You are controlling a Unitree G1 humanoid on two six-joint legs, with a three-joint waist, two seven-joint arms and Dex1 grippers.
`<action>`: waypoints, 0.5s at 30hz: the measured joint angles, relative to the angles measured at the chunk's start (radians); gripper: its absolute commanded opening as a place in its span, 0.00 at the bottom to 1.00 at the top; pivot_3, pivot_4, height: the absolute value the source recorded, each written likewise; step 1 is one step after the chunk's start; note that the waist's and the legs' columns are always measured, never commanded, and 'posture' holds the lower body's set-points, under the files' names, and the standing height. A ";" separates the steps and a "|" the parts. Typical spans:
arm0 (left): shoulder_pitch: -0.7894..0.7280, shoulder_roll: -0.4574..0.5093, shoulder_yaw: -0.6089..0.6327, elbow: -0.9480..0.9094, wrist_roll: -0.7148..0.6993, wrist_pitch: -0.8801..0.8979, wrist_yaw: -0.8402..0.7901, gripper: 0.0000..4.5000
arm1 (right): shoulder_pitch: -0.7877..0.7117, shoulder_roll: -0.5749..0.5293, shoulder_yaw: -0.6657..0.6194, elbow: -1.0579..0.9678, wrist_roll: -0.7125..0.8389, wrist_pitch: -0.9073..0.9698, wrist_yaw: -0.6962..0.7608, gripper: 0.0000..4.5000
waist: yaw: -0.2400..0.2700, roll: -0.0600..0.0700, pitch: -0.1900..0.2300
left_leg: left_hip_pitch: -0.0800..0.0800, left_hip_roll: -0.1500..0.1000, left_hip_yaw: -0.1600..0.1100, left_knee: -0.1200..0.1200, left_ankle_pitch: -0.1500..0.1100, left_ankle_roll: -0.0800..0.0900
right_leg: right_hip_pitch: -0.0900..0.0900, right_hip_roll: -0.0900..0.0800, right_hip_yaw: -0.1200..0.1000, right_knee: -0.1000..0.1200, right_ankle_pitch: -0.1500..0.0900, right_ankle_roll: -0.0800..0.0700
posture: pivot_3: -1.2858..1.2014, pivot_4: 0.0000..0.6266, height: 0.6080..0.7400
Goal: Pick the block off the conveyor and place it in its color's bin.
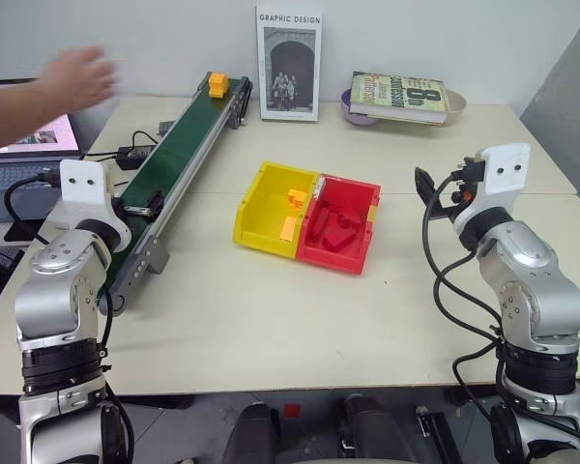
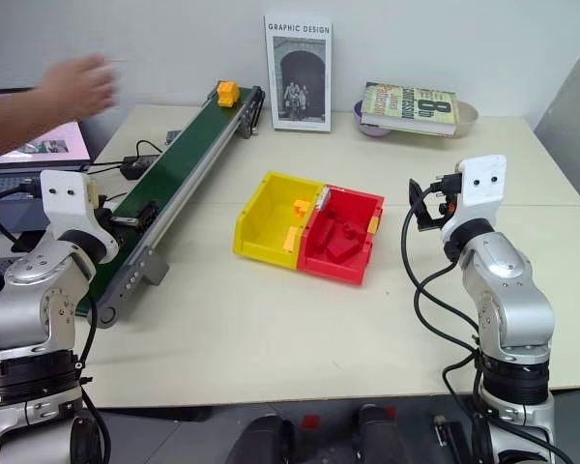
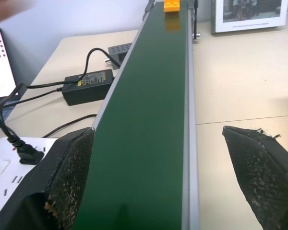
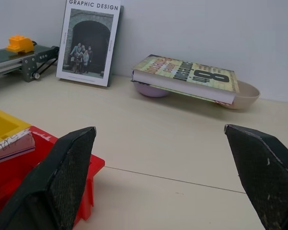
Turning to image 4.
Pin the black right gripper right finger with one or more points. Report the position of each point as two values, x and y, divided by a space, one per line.
261 172

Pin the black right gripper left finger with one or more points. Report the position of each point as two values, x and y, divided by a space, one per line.
62 177

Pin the green conveyor belt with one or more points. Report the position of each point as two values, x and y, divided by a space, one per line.
12 60

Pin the red plastic bin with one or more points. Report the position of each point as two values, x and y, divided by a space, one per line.
91 177

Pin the white card with scribbles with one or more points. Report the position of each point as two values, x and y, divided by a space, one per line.
12 146

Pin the beige bowl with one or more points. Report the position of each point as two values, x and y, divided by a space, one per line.
244 94

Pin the yellow plastic bin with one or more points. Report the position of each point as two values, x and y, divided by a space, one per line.
2 124

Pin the yellow green hardcover book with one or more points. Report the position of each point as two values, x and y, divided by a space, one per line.
184 76

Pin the purple bowl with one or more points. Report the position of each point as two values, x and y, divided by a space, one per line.
151 91

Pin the graphic design book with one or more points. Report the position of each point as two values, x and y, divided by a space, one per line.
90 43

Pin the orange toy brick block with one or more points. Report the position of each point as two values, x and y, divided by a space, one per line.
20 44

